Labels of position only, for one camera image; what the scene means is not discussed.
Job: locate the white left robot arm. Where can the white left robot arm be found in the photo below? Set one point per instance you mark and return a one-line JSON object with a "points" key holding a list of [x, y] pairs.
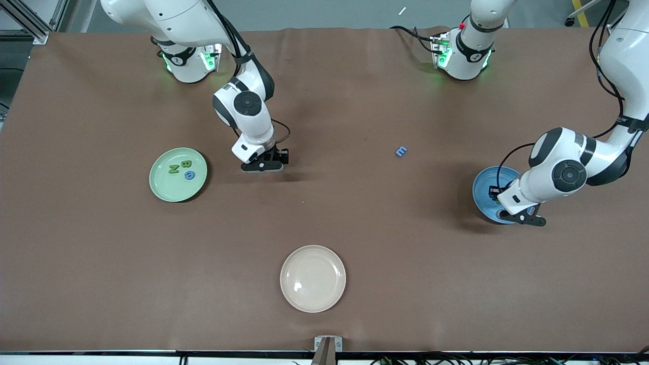
{"points": [[537, 187]]}

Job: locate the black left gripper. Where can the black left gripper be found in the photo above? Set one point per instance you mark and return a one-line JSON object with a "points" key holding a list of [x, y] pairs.
{"points": [[494, 192]]}

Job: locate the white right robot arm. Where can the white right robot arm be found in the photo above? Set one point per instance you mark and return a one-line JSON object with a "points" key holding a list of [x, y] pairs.
{"points": [[256, 129]]}

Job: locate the light green plate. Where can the light green plate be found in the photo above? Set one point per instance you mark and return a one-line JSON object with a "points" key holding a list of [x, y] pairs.
{"points": [[170, 188]]}

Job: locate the green letter N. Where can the green letter N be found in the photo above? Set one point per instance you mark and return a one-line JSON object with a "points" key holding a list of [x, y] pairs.
{"points": [[174, 169]]}

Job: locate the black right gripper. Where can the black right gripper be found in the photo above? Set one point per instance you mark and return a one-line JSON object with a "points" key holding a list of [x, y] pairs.
{"points": [[280, 153]]}

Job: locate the grey metal bracket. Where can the grey metal bracket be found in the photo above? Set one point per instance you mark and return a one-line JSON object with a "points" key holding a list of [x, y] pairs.
{"points": [[319, 344]]}

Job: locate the brown table cover mat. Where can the brown table cover mat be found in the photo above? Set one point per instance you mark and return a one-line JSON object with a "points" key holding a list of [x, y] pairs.
{"points": [[355, 228]]}

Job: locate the cream plate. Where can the cream plate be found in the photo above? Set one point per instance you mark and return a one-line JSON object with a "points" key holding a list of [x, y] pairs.
{"points": [[313, 279]]}

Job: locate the blue plate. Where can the blue plate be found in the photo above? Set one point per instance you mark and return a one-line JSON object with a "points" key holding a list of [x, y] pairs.
{"points": [[481, 195]]}

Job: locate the aluminium frame profile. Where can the aluminium frame profile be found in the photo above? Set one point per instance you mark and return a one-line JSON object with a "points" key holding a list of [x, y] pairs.
{"points": [[25, 17]]}

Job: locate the blue letter m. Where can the blue letter m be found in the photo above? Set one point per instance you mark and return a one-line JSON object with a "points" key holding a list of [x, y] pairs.
{"points": [[401, 151]]}

